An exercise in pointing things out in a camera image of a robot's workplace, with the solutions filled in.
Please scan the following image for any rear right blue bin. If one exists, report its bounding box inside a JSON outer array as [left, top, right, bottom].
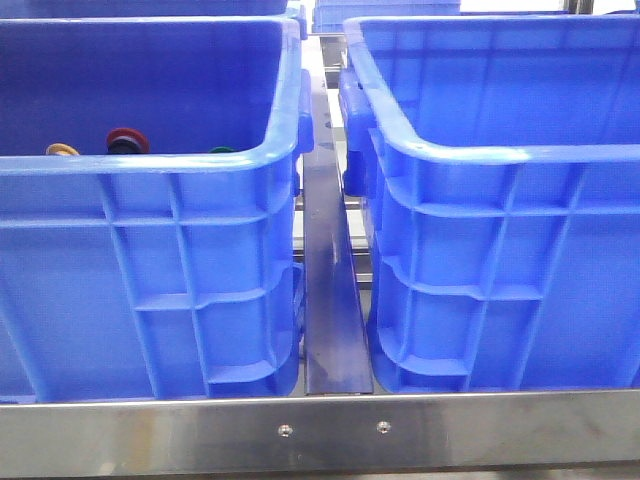
[[312, 0, 461, 33]]

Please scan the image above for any steel front rail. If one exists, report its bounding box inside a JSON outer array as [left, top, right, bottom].
[[1, 390, 639, 478]]

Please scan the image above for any red mushroom push button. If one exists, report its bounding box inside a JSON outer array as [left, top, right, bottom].
[[106, 127, 150, 155]]

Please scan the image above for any rear left blue bin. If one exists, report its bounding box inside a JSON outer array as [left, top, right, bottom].
[[1, 0, 308, 40]]

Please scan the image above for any green mushroom push button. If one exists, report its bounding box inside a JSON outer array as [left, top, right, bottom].
[[208, 146, 235, 154]]

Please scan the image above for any yellow mushroom push button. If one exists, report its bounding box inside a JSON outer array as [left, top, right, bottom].
[[45, 143, 79, 156]]

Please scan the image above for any right blue plastic bin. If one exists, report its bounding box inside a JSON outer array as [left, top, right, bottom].
[[340, 14, 639, 393]]

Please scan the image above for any blue plastic bin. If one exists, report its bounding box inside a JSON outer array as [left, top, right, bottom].
[[340, 14, 639, 393], [1, 17, 313, 404]]

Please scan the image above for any left blue plastic bin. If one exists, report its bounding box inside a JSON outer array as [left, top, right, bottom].
[[1, 17, 313, 404]]

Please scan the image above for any steel divider bar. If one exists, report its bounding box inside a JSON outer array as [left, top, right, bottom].
[[303, 71, 374, 395]]

